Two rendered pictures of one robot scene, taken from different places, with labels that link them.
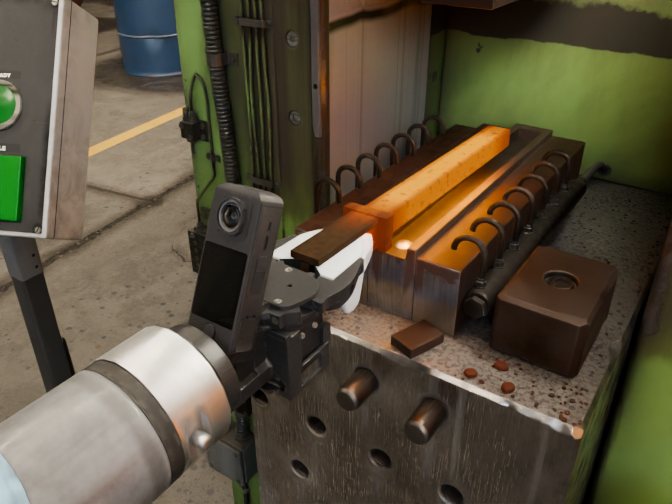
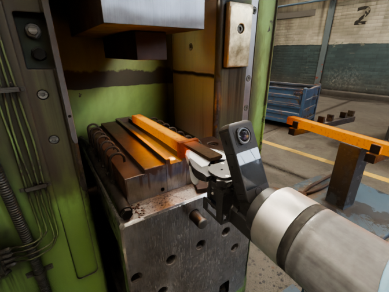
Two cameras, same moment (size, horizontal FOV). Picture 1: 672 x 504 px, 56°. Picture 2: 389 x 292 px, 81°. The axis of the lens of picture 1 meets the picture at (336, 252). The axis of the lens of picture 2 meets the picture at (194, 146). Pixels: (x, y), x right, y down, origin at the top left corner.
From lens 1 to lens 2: 0.50 m
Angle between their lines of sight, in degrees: 60
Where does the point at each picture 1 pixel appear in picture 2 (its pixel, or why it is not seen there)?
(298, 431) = (161, 272)
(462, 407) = not seen: hidden behind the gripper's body
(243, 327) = (264, 179)
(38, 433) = (370, 237)
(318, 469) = (172, 280)
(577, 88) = (125, 101)
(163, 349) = (294, 193)
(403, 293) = (182, 175)
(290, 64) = (44, 109)
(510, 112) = (102, 117)
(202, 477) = not seen: outside the picture
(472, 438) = not seen: hidden behind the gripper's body
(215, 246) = (242, 153)
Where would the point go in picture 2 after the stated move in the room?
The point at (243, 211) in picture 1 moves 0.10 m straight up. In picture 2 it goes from (249, 129) to (257, 53)
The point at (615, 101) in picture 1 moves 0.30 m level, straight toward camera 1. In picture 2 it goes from (139, 102) to (187, 115)
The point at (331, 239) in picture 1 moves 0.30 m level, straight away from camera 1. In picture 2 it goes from (206, 150) to (84, 130)
